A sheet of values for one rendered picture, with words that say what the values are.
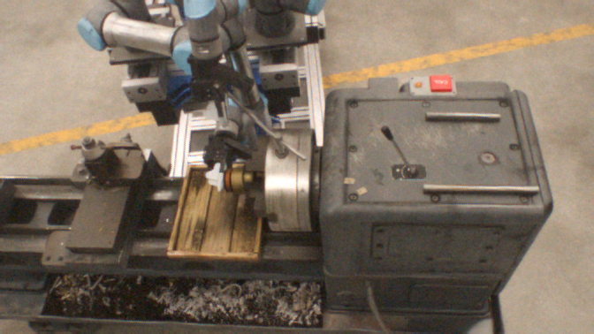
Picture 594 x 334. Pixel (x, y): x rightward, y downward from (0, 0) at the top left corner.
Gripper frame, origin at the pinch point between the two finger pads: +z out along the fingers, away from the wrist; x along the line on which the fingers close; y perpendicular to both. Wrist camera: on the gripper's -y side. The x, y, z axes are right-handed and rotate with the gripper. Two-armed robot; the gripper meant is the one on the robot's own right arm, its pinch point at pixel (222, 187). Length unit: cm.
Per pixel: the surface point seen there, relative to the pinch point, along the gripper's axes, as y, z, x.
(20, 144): 168, -99, -108
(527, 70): -148, -159, -108
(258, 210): -13.1, 10.0, 3.8
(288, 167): -22.3, 2.5, 14.9
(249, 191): -9.4, 2.7, 2.7
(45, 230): 68, 5, -22
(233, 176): -4.1, -1.8, 3.8
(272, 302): -11, 18, -48
